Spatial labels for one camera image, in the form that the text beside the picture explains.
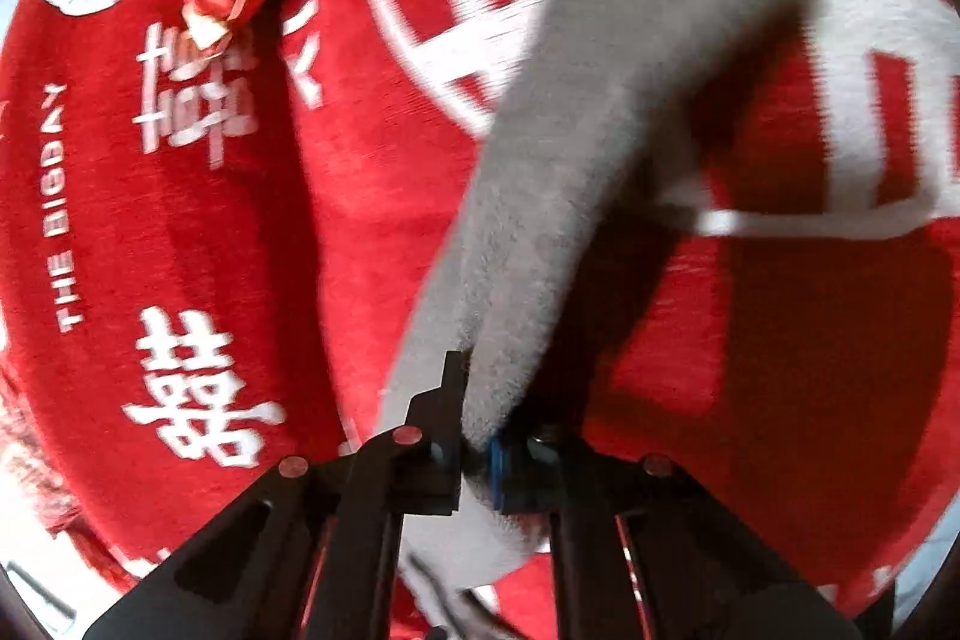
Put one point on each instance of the grey fleece garment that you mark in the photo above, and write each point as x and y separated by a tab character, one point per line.
600	123

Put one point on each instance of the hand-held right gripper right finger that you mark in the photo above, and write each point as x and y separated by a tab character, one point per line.
496	471

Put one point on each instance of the red printed blanket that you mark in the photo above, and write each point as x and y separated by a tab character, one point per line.
360	235

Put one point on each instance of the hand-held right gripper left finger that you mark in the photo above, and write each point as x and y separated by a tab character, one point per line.
433	452

